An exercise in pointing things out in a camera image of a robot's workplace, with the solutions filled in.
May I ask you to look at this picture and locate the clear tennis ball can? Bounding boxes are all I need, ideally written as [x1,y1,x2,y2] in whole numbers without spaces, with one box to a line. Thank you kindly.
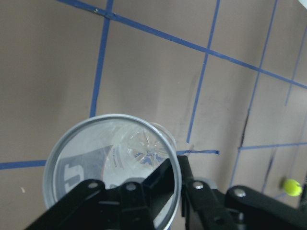
[43,114,181,230]

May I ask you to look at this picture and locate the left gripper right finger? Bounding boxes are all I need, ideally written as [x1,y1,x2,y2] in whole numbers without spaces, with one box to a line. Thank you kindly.
[177,156,307,230]

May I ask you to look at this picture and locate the tennis ball lower right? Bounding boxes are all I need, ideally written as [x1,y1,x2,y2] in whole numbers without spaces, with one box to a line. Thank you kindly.
[282,179,303,197]

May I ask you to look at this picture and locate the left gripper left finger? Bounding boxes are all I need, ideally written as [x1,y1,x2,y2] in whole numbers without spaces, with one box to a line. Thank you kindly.
[27,159,177,230]

